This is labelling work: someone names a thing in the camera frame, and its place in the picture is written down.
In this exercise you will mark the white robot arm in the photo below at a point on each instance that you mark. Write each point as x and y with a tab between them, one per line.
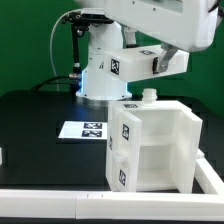
181	27

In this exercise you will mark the white cabinet body box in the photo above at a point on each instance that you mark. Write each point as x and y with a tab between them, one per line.
159	118

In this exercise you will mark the white cabinet top block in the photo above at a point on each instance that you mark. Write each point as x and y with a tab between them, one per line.
134	64

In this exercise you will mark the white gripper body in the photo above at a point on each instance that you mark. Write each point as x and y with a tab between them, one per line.
189	25

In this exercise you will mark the white door panel with pegs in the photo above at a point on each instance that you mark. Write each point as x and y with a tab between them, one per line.
186	143

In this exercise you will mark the white L-shaped fence frame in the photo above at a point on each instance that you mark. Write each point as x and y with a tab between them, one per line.
207	206

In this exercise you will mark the white door panel with knob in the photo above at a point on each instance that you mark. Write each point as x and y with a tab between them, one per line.
126	150

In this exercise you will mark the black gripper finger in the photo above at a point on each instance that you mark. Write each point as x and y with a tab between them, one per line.
161	63
130	37

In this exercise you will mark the white marker base sheet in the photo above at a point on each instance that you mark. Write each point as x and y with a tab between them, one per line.
83	130

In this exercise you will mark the white part at left edge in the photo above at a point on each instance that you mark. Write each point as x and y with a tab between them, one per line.
0	156

